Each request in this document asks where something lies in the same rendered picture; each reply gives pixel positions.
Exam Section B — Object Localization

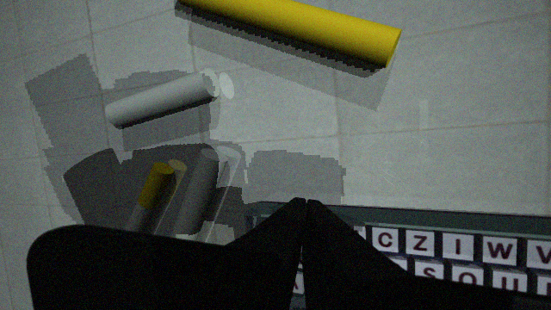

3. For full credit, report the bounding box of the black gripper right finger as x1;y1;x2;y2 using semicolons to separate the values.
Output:
302;199;551;310

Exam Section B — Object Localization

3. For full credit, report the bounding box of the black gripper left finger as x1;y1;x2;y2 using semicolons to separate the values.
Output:
27;197;307;310

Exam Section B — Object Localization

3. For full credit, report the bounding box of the grey keyboard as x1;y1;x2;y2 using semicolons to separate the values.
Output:
243;201;551;296

